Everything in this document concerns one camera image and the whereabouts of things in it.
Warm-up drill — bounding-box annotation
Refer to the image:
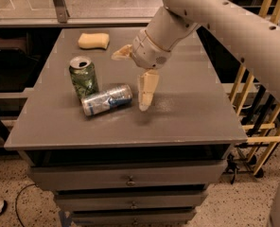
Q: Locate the middle grey drawer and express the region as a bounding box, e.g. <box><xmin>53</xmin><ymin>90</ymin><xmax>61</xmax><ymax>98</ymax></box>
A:
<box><xmin>55</xmin><ymin>190</ymin><xmax>207</xmax><ymax>212</ymax></box>

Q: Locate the yellow sponge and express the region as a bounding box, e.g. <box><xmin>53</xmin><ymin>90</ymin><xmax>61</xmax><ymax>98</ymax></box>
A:
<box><xmin>78</xmin><ymin>33</ymin><xmax>110</xmax><ymax>49</ymax></box>

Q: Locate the top grey drawer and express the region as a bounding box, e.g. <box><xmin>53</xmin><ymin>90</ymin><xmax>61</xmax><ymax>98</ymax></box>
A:
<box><xmin>28</xmin><ymin>160</ymin><xmax>227</xmax><ymax>191</ymax></box>

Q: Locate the bottom grey drawer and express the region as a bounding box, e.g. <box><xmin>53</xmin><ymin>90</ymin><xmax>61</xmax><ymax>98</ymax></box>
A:
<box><xmin>72</xmin><ymin>209</ymin><xmax>196</xmax><ymax>226</ymax></box>

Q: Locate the green soda can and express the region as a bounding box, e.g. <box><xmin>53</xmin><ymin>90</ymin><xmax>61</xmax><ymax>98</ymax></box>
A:
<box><xmin>69</xmin><ymin>56</ymin><xmax>99</xmax><ymax>99</ymax></box>

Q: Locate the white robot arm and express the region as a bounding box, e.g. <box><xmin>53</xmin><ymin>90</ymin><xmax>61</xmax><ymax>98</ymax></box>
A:
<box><xmin>113</xmin><ymin>0</ymin><xmax>280</xmax><ymax>111</ymax></box>

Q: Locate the yellow wooden rack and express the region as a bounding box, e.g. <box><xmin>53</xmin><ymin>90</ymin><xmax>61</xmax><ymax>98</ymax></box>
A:
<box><xmin>229</xmin><ymin>0</ymin><xmax>280</xmax><ymax>178</ymax></box>

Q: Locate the grey drawer cabinet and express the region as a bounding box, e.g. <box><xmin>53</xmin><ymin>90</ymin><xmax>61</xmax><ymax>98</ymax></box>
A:
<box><xmin>6</xmin><ymin>28</ymin><xmax>246</xmax><ymax>216</ymax></box>

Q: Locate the grey metal railing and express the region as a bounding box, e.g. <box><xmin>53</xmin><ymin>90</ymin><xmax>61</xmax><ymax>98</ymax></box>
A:
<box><xmin>0</xmin><ymin>0</ymin><xmax>162</xmax><ymax>27</ymax></box>

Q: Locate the grey drawer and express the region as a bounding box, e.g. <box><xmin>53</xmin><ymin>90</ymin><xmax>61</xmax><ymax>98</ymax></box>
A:
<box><xmin>28</xmin><ymin>160</ymin><xmax>227</xmax><ymax>191</ymax></box>
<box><xmin>55</xmin><ymin>190</ymin><xmax>207</xmax><ymax>212</ymax></box>
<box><xmin>72</xmin><ymin>209</ymin><xmax>196</xmax><ymax>226</ymax></box>

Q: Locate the silver blue redbull can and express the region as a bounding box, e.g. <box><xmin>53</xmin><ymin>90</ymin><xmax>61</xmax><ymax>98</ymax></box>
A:
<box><xmin>81</xmin><ymin>84</ymin><xmax>132</xmax><ymax>116</ymax></box>

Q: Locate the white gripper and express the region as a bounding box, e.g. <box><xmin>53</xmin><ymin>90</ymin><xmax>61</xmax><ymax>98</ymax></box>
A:
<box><xmin>112</xmin><ymin>29</ymin><xmax>171</xmax><ymax>112</ymax></box>

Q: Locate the black floor cable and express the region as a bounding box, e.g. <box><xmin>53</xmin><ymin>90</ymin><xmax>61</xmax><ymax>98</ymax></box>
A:
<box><xmin>14</xmin><ymin>183</ymin><xmax>38</xmax><ymax>227</ymax></box>

